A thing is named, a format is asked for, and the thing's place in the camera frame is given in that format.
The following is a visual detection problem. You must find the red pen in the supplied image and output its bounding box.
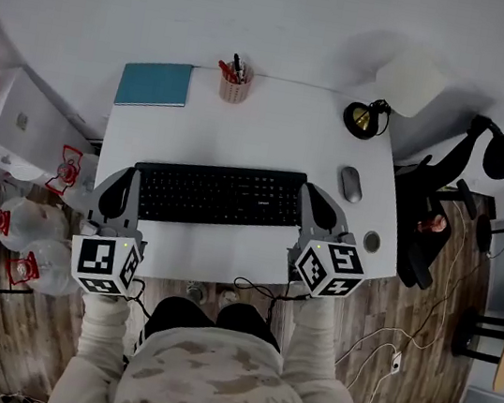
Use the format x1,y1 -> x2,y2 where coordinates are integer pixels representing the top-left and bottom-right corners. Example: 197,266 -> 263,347
215,59 -> 240,84

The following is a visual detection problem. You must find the black pen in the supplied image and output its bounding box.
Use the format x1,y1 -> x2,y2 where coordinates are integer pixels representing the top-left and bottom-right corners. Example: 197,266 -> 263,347
230,52 -> 248,85

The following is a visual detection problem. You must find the person's left forearm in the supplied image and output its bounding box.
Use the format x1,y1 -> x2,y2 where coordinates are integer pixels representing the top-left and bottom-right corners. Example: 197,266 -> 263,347
47,287 -> 147,403

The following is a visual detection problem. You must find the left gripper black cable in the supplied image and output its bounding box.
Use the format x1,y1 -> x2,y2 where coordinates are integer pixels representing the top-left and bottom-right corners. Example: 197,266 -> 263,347
124,276 -> 160,323

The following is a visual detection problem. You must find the person's beige sweatshirt torso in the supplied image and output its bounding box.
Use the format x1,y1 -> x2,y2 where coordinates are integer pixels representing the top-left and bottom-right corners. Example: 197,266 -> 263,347
111,312 -> 348,403

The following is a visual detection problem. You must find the person's right forearm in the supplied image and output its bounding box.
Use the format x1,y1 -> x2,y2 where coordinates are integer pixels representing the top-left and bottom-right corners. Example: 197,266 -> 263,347
274,290 -> 411,403

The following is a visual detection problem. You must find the person's left leg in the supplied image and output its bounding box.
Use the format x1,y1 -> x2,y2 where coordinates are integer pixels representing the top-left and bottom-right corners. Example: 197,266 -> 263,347
141,291 -> 221,356

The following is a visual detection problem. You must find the white cardboard box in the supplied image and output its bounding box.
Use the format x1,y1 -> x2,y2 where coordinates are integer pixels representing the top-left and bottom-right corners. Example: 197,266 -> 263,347
0,63 -> 111,181

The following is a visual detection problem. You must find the person's right leg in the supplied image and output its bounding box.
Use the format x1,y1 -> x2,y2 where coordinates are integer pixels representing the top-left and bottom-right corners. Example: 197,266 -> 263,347
213,299 -> 288,353

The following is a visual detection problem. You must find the black gold white-shade desk lamp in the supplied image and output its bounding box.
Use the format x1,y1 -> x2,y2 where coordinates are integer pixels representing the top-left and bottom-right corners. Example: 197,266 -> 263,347
340,36 -> 452,153

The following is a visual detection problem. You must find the person's leg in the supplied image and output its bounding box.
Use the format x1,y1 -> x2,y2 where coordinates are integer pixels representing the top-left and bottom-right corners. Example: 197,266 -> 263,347
141,291 -> 221,356
213,299 -> 288,353

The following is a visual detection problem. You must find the pink perforated pen cup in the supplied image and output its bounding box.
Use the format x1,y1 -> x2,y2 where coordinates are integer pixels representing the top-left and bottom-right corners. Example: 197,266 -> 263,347
215,60 -> 258,107

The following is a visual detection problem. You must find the cluster of clear water jugs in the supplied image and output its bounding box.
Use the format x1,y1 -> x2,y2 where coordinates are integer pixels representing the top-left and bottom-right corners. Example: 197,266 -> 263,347
0,134 -> 104,302

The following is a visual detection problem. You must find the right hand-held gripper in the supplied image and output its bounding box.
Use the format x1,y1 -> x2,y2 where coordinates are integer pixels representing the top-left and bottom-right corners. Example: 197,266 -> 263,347
282,182 -> 379,306

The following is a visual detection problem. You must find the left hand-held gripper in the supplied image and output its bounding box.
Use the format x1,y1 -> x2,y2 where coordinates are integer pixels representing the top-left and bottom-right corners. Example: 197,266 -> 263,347
63,158 -> 159,302

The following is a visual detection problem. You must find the black keyboard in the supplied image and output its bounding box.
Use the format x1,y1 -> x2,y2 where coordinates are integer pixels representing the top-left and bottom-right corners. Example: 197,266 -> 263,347
126,145 -> 310,246

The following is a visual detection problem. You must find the thin black floor cable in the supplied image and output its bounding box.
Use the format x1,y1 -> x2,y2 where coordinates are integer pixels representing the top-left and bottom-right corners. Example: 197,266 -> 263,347
398,249 -> 490,365

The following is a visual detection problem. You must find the black office chair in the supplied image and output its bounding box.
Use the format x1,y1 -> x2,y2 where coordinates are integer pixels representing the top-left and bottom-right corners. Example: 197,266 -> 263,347
376,99 -> 504,303

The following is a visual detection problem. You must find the teal notebook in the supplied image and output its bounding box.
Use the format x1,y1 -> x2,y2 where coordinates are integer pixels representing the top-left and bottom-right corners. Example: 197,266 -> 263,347
112,52 -> 194,117

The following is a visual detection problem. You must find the white power strip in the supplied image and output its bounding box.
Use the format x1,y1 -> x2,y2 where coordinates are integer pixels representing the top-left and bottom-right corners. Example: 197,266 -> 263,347
388,350 -> 404,376

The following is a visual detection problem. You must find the white floor cable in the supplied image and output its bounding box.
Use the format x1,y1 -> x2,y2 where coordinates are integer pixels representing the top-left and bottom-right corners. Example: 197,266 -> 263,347
328,184 -> 472,403

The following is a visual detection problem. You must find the person's right shoe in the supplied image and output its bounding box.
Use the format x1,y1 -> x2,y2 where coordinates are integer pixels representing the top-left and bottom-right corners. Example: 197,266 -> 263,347
217,288 -> 240,311

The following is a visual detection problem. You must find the grey computer mouse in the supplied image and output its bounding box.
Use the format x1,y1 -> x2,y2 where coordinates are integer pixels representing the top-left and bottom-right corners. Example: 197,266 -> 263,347
335,164 -> 367,205

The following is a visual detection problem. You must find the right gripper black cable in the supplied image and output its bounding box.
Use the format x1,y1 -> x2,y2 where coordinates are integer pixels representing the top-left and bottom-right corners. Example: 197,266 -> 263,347
228,276 -> 310,328

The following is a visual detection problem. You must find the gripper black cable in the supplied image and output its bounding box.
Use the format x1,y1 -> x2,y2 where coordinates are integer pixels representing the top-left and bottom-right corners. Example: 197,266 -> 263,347
124,276 -> 160,323
228,276 -> 310,328

